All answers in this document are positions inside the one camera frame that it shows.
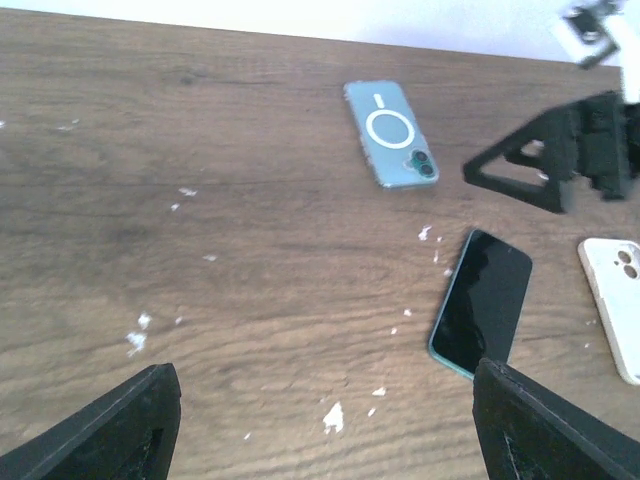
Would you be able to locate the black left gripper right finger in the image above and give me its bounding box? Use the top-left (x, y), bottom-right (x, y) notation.
top-left (473, 358), bottom-right (639, 480)

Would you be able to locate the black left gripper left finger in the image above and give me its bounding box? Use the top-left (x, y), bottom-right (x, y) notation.
top-left (1, 363), bottom-right (181, 479)

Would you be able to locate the cream phone case with ring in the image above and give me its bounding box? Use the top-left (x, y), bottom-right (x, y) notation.
top-left (578, 238), bottom-right (639, 386)

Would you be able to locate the teal phone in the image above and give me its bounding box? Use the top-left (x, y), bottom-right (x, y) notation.
top-left (343, 80), bottom-right (439, 190)

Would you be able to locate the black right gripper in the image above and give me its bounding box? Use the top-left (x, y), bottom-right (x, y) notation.
top-left (462, 91), bottom-right (639, 214)

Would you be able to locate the dark green smartphone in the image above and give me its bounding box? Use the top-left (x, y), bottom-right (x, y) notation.
top-left (427, 229), bottom-right (533, 379)

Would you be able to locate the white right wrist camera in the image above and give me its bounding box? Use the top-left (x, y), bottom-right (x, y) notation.
top-left (549, 1), bottom-right (639, 105)

